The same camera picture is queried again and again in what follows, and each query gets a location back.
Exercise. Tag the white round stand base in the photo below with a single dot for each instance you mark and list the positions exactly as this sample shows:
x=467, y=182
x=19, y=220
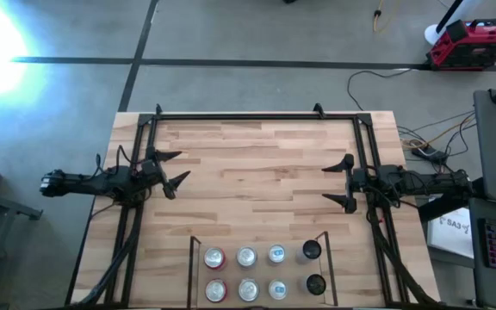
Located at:
x=435, y=32

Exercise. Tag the blue and white beverage can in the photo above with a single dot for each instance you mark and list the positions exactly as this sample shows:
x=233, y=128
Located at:
x=277, y=289
x=276, y=253

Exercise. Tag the white paper sheet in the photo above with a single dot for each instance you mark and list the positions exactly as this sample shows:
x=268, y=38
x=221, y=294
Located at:
x=450, y=232

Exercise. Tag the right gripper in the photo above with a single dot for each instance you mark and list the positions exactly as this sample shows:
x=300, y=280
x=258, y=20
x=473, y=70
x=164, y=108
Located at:
x=361, y=178

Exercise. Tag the white can with black lid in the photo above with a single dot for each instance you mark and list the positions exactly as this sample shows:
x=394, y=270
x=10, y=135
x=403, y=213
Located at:
x=311, y=249

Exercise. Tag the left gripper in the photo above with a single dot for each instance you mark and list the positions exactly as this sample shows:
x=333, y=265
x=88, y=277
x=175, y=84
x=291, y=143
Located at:
x=151, y=170

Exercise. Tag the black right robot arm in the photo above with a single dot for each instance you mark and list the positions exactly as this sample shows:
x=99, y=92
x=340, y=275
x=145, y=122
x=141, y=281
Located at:
x=424, y=183

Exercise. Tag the red beverage can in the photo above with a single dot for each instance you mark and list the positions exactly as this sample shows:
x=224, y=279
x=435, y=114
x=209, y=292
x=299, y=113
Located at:
x=214, y=257
x=215, y=290

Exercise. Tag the black power strip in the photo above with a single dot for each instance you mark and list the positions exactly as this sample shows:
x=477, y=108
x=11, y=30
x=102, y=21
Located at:
x=429, y=153

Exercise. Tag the black metal table frame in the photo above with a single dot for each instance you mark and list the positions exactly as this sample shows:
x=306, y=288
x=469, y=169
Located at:
x=252, y=116

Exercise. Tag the dark grey desk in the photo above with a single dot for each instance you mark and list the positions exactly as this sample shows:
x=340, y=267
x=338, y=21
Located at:
x=485, y=284

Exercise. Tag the black metal shelf leg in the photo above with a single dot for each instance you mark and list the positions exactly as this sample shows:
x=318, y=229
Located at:
x=330, y=267
x=194, y=267

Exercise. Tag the white teal-print beverage can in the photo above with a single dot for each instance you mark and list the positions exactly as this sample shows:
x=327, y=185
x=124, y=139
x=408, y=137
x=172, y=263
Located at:
x=248, y=289
x=246, y=256

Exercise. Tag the red and black tool box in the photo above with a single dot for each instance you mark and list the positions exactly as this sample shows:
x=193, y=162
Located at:
x=474, y=45

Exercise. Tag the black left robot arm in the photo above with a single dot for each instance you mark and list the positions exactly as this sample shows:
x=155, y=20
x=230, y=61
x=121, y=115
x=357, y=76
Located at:
x=80, y=183

